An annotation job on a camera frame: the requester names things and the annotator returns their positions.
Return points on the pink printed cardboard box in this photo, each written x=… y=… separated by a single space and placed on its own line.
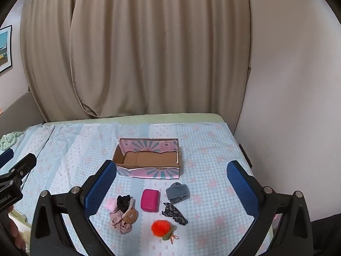
x=149 y=160

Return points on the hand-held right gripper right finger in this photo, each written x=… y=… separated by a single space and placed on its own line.
x=241 y=185

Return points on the brown fuzzy scrunchie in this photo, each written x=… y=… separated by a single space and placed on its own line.
x=131 y=215

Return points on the light green cloth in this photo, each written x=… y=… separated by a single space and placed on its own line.
x=8 y=140

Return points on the black sock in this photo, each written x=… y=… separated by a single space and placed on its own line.
x=124 y=203

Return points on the person's left hand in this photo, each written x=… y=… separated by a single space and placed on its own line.
x=15 y=233

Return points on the orange pompom charm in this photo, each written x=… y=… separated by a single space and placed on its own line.
x=160 y=228

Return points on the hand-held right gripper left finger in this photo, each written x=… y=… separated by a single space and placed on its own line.
x=102 y=185

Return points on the blue checked floral blanket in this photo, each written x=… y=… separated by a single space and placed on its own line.
x=199 y=149

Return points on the dark patterned scrunchie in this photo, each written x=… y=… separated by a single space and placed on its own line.
x=173 y=212

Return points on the light pink fluffy cloth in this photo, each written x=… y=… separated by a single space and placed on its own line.
x=110 y=204

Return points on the light green bed sheet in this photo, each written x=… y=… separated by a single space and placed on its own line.
x=173 y=117

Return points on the beige curtain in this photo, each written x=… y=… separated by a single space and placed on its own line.
x=159 y=45
x=45 y=58

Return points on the beige padded headboard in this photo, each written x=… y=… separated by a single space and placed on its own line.
x=17 y=109

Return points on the grey-blue fleece cloth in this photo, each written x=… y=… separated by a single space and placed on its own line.
x=178 y=193

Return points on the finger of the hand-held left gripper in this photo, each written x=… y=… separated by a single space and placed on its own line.
x=22 y=165
x=5 y=156

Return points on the cream cloth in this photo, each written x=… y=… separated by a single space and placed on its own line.
x=22 y=220

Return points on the framed wall poster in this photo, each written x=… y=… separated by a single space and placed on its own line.
x=5 y=48

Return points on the pink patterned scrunchie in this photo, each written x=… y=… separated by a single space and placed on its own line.
x=118 y=220

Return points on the magenta pouch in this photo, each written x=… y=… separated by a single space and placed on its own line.
x=150 y=200

